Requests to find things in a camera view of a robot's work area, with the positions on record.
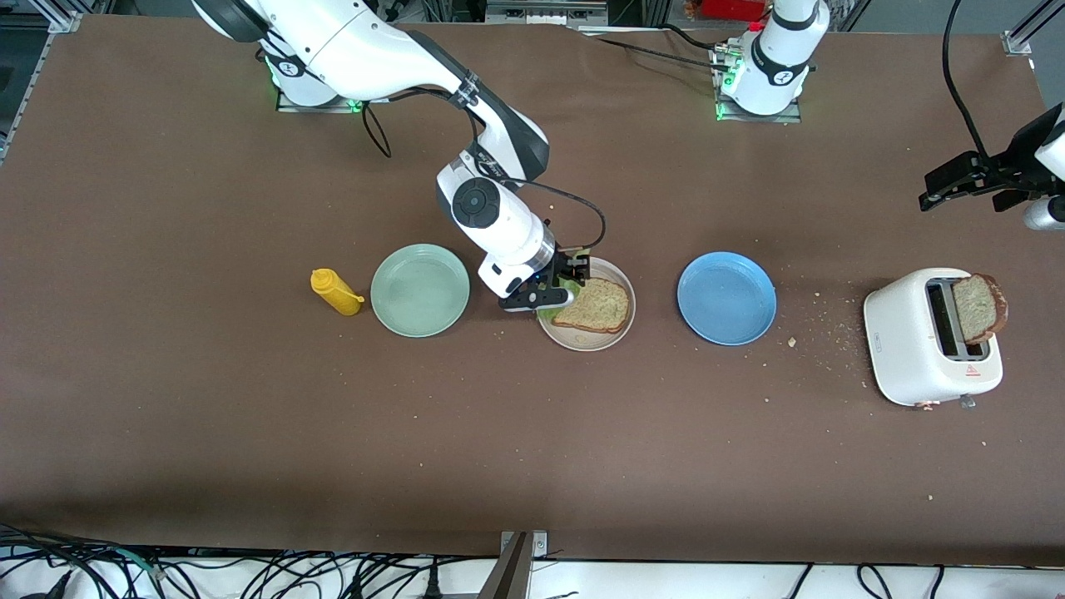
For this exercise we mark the white toaster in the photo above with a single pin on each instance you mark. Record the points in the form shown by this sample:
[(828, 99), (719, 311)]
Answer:
[(894, 349)]

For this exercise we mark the brown bread slice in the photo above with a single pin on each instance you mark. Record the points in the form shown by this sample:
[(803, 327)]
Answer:
[(599, 308), (978, 308)]

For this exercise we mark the aluminium corner profile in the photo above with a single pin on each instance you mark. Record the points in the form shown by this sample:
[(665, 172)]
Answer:
[(1017, 42)]

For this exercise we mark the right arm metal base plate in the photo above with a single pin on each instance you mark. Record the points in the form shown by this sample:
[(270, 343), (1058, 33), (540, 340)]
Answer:
[(291, 108)]

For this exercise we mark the blue plate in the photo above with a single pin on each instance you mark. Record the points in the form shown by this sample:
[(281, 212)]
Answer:
[(726, 299)]

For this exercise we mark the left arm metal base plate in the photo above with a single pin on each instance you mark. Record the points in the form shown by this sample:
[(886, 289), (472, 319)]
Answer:
[(792, 118)]

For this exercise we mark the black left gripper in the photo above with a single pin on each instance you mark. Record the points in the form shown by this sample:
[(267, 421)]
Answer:
[(1012, 165)]

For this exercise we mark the red box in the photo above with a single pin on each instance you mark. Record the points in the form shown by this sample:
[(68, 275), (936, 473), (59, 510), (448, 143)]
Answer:
[(732, 8)]

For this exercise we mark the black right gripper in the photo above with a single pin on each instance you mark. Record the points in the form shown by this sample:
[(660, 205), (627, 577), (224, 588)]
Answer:
[(568, 267)]

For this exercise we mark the aluminium profile with bracket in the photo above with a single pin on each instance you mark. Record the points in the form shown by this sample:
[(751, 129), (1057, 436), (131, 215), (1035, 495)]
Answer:
[(509, 574)]

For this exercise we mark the pale green plate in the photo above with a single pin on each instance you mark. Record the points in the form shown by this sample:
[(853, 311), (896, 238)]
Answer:
[(420, 291)]

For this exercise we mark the green lettuce leaf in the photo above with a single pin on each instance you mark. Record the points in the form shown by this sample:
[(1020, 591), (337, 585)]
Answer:
[(549, 313)]

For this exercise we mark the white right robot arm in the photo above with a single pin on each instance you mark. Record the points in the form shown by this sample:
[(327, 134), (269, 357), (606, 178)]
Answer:
[(374, 58)]

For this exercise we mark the aluminium frame rail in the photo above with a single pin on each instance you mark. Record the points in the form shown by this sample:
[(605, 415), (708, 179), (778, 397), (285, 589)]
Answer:
[(62, 18)]

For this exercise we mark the grey metal box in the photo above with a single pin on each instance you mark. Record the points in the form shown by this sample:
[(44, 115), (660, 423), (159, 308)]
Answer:
[(545, 12)]

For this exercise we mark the beige plate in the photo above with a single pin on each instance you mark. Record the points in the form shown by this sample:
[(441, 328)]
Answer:
[(582, 341)]

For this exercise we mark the yellow mustard squeeze bottle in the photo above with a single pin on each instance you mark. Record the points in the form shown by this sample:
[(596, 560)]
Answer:
[(337, 291)]

